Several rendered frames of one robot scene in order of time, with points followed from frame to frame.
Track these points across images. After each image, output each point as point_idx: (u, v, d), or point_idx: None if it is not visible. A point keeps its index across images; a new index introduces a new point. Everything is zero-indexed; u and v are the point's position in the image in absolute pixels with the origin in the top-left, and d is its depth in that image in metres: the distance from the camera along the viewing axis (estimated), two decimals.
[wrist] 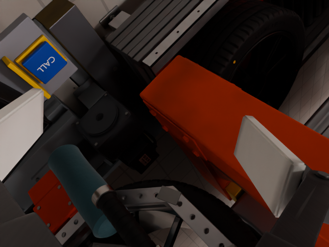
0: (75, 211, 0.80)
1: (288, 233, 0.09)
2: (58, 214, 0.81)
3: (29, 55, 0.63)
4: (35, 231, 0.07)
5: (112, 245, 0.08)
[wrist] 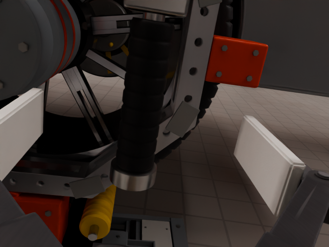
0: None
1: (288, 233, 0.09)
2: (26, 211, 0.52)
3: None
4: (35, 231, 0.07)
5: (112, 245, 0.08)
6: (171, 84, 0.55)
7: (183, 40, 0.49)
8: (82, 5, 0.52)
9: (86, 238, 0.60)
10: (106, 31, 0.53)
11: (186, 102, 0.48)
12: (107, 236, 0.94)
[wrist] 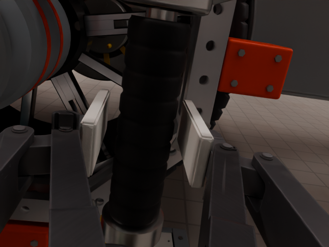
0: None
1: (223, 210, 0.10)
2: (8, 240, 0.44)
3: None
4: (88, 222, 0.07)
5: (112, 245, 0.08)
6: None
7: (192, 43, 0.41)
8: (73, 2, 0.44)
9: None
10: (102, 32, 0.46)
11: None
12: None
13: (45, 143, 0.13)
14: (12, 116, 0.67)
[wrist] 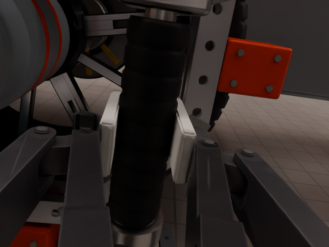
0: None
1: (210, 208, 0.10)
2: None
3: None
4: (99, 222, 0.07)
5: (112, 245, 0.08)
6: None
7: (191, 43, 0.41)
8: (72, 2, 0.44)
9: None
10: (101, 32, 0.46)
11: (194, 115, 0.41)
12: None
13: (67, 144, 0.13)
14: (11, 116, 0.67)
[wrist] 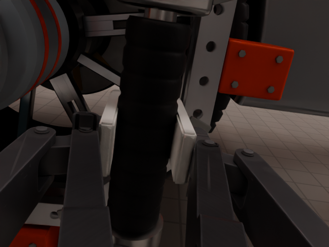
0: None
1: (211, 208, 0.10)
2: None
3: None
4: (99, 222, 0.07)
5: (112, 245, 0.08)
6: None
7: (192, 44, 0.41)
8: (72, 2, 0.44)
9: None
10: (101, 33, 0.46)
11: (195, 117, 0.40)
12: None
13: (66, 144, 0.13)
14: (11, 117, 0.66)
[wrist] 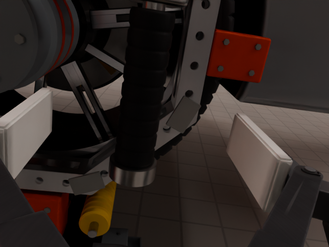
0: None
1: (279, 229, 0.09)
2: None
3: None
4: (42, 229, 0.07)
5: (112, 245, 0.08)
6: (172, 79, 0.55)
7: (184, 34, 0.48)
8: None
9: (86, 235, 0.60)
10: (106, 25, 0.52)
11: (187, 97, 0.47)
12: (107, 234, 0.94)
13: None
14: None
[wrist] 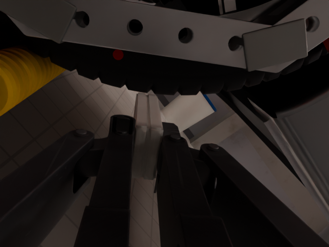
0: None
1: (187, 205, 0.10)
2: None
3: None
4: (118, 224, 0.07)
5: (112, 245, 0.08)
6: (266, 5, 0.33)
7: None
8: None
9: None
10: None
11: (304, 25, 0.26)
12: None
13: (105, 146, 0.14)
14: None
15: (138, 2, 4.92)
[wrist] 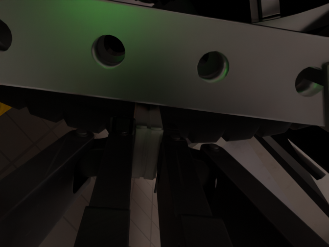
0: None
1: (187, 205, 0.10)
2: None
3: None
4: (118, 224, 0.07)
5: (112, 245, 0.08)
6: None
7: None
8: None
9: None
10: None
11: None
12: None
13: (105, 146, 0.14)
14: None
15: (136, 3, 4.75)
